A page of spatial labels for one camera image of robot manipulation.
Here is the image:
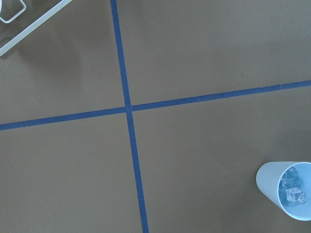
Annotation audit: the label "light blue plastic cup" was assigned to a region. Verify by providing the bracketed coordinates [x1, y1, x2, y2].
[256, 162, 311, 221]

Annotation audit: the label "ice cubes in cup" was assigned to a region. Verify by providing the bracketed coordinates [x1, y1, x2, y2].
[278, 167, 306, 206]

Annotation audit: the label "white wire cup rack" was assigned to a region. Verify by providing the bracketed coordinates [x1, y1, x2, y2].
[0, 0, 71, 56]

